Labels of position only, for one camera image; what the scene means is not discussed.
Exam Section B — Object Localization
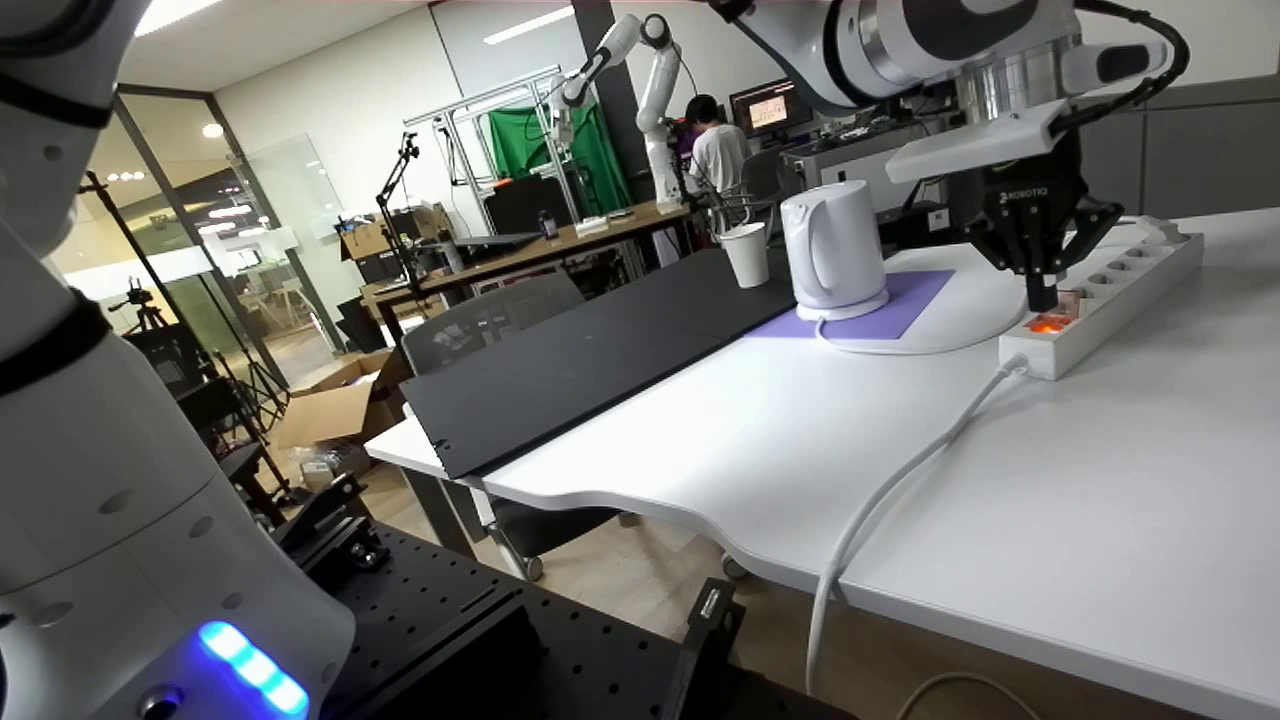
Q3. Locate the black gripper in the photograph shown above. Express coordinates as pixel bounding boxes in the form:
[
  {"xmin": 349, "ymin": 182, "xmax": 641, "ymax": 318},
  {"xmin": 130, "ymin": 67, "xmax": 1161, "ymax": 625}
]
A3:
[{"xmin": 967, "ymin": 124, "xmax": 1129, "ymax": 318}]

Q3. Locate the white power strip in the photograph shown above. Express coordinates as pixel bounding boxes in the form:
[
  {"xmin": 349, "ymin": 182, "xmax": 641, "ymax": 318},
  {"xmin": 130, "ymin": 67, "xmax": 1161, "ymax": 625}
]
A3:
[{"xmin": 996, "ymin": 216, "xmax": 1210, "ymax": 385}]

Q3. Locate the purple mat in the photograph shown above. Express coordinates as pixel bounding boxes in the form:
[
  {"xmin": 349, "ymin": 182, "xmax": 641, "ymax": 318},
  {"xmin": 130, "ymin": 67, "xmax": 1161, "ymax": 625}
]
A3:
[{"xmin": 754, "ymin": 267, "xmax": 962, "ymax": 345}]

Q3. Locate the white electric kettle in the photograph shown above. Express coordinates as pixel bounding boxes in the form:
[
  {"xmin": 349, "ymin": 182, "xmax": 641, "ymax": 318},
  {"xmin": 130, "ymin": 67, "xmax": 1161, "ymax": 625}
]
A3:
[{"xmin": 778, "ymin": 178, "xmax": 893, "ymax": 323}]

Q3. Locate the white paper cup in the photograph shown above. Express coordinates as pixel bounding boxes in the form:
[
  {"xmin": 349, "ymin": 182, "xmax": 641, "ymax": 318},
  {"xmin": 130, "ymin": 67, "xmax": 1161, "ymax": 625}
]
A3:
[{"xmin": 717, "ymin": 216, "xmax": 778, "ymax": 295}]

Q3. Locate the pink lit monitor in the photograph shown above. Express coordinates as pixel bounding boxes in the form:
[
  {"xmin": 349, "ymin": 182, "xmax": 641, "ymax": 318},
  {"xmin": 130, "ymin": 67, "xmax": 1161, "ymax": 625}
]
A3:
[{"xmin": 745, "ymin": 86, "xmax": 805, "ymax": 135}]

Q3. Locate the person in white shirt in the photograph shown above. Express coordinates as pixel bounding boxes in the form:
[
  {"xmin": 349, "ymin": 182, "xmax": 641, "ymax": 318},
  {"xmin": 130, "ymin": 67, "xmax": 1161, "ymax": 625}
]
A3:
[{"xmin": 680, "ymin": 94, "xmax": 754, "ymax": 226}]

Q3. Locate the black board panel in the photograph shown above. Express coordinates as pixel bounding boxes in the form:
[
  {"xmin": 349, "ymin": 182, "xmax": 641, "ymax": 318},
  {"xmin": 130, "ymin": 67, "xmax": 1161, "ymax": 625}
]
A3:
[{"xmin": 395, "ymin": 243, "xmax": 805, "ymax": 483}]

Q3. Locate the green cloth backdrop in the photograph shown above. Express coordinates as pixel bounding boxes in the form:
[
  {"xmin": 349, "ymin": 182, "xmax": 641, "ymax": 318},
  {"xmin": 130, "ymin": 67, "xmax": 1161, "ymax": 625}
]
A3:
[{"xmin": 486, "ymin": 101, "xmax": 632, "ymax": 221}]

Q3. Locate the wooden table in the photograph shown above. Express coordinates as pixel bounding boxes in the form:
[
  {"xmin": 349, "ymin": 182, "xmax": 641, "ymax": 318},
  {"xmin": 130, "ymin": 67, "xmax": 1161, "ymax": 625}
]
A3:
[{"xmin": 358, "ymin": 195, "xmax": 700, "ymax": 318}]

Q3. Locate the black computer monitor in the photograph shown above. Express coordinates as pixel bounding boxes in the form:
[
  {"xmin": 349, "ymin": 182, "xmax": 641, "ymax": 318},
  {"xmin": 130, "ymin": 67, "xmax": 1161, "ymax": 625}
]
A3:
[{"xmin": 479, "ymin": 171, "xmax": 577, "ymax": 242}]

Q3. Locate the black slim tripod stand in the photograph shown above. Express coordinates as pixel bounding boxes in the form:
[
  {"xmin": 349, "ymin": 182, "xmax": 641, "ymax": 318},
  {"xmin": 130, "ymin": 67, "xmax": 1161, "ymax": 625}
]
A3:
[{"xmin": 373, "ymin": 130, "xmax": 432, "ymax": 305}]

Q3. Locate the brown cardboard box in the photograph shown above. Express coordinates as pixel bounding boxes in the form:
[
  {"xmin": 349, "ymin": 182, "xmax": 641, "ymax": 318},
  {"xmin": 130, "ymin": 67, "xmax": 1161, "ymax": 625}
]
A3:
[{"xmin": 335, "ymin": 202, "xmax": 457, "ymax": 265}]

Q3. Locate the open cardboard box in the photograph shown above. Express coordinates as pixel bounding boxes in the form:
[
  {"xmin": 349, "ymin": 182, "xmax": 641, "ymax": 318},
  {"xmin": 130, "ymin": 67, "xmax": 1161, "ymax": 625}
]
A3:
[{"xmin": 270, "ymin": 348, "xmax": 414, "ymax": 461}]

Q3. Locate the white wrist mount plate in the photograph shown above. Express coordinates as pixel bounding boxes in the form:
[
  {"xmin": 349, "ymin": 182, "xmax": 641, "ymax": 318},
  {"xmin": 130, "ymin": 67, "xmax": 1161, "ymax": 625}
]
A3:
[{"xmin": 879, "ymin": 108, "xmax": 1077, "ymax": 194}]

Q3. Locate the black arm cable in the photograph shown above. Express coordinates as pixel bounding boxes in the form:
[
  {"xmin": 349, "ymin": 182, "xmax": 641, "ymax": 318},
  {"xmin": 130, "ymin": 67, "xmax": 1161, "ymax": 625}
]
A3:
[{"xmin": 1060, "ymin": 0, "xmax": 1197, "ymax": 142}]

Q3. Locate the white power strip cable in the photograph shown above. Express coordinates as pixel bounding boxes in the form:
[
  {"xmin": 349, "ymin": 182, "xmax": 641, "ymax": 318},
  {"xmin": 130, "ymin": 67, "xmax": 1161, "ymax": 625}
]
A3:
[{"xmin": 799, "ymin": 355, "xmax": 1049, "ymax": 720}]

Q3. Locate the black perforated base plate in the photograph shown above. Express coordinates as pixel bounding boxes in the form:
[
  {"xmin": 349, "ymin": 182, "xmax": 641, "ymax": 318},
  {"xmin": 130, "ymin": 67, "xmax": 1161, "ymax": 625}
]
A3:
[{"xmin": 318, "ymin": 519, "xmax": 818, "ymax": 720}]

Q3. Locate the black camera tripod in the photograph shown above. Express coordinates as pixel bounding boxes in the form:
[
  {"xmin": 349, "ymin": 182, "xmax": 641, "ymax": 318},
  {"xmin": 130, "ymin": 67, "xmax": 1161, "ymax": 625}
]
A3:
[{"xmin": 103, "ymin": 281, "xmax": 295, "ymax": 529}]

